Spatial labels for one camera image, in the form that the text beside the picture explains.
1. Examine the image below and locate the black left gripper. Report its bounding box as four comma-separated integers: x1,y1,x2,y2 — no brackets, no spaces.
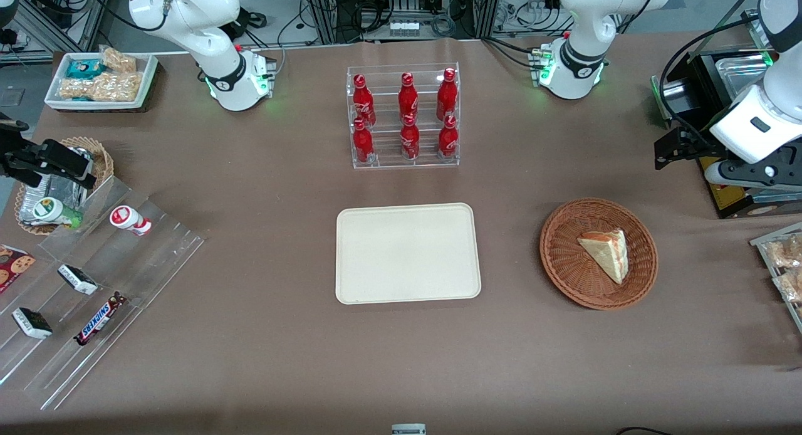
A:
655,127,727,171

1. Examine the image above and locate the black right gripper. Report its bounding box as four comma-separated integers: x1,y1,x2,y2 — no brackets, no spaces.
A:
0,112,98,191

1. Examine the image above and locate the triangle sandwich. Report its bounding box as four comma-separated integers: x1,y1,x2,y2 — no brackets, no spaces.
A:
577,228,629,285

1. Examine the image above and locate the small wicker basket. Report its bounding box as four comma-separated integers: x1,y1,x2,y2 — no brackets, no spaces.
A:
14,136,115,236

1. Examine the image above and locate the grey snack tray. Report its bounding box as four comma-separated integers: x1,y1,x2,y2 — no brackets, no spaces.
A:
749,221,802,335

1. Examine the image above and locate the round brown wicker basket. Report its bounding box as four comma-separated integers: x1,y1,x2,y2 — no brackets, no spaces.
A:
539,198,659,310

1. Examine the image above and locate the cream plastic serving tray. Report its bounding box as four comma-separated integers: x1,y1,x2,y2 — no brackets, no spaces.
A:
336,202,482,305

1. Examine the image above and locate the silver foil bag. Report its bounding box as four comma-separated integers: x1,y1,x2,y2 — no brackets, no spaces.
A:
19,148,95,226

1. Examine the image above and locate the green white yogurt bottle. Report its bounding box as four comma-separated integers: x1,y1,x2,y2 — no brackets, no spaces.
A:
33,197,83,228

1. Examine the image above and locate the red white yogurt bottle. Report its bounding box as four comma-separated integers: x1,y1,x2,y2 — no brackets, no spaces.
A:
110,205,153,237

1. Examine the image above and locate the large rice cracker pack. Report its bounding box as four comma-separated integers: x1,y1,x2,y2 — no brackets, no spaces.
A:
59,71,144,103

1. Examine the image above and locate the teal snack packet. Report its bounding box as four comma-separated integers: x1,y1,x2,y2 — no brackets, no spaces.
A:
65,60,105,79

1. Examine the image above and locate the silver metal pan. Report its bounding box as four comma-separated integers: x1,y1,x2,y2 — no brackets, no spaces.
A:
714,51,776,92

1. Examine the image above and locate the black white snack box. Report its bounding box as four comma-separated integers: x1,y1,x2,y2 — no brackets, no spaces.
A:
11,307,54,340
57,264,100,296

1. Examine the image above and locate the red cookie pack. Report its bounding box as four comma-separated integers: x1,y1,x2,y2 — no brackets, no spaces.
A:
0,244,37,294

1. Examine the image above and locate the small rice cracker pack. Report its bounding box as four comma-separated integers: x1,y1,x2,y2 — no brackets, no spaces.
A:
100,46,138,73

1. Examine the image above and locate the white rectangular snack bin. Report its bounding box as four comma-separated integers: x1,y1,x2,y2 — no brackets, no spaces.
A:
44,51,159,113

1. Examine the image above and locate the clear acrylic step display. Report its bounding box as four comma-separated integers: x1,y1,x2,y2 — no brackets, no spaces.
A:
0,175,208,411

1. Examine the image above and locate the snickers chocolate bar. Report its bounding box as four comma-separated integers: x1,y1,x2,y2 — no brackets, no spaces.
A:
73,291,128,347

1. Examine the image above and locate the clear bagged pastry pack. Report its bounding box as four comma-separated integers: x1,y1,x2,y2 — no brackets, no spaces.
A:
765,234,802,270
773,269,802,305

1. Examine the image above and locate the red cola bottle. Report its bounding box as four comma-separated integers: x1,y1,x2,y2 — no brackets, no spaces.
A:
398,72,419,123
353,118,375,165
352,74,377,127
436,68,459,122
400,114,421,161
438,115,459,159

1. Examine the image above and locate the clear acrylic bottle rack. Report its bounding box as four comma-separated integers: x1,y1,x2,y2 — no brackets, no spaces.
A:
346,63,461,169

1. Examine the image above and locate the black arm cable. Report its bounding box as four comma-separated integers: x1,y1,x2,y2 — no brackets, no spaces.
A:
658,14,773,142

